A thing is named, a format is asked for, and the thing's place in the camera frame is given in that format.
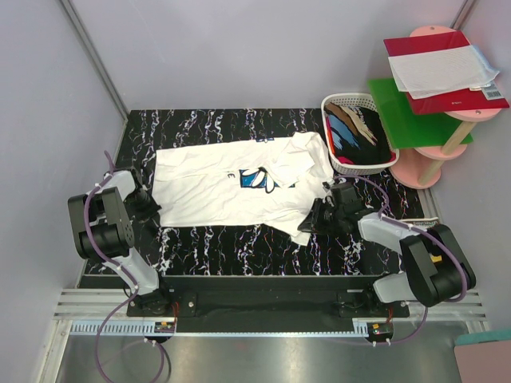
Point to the pink two-tier stand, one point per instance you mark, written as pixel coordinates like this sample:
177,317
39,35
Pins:
420,168

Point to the white mesh cloth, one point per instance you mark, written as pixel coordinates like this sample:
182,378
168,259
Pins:
424,75

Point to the yellow illustrated paperback book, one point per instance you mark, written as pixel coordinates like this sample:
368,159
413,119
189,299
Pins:
423,223

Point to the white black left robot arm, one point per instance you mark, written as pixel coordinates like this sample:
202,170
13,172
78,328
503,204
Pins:
103,233

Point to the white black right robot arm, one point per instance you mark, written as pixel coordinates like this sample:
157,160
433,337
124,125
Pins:
436,268

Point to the white daisy print t-shirt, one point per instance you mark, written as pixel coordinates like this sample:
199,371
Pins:
250,182

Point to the teal cloth edge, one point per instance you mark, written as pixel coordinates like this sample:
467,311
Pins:
483,337

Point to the black printed t-shirt in basket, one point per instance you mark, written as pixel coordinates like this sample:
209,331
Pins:
356,135

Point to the green plastic sheet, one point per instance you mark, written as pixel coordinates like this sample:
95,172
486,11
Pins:
403,128

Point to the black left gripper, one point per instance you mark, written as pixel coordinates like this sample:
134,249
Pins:
148,214

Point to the pink board corner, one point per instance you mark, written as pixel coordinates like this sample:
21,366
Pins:
484,362

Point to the red plastic folder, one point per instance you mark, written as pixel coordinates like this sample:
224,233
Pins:
434,42

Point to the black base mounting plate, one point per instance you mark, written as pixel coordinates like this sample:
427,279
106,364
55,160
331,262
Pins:
344,303

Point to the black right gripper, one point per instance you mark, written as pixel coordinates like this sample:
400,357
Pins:
313,221

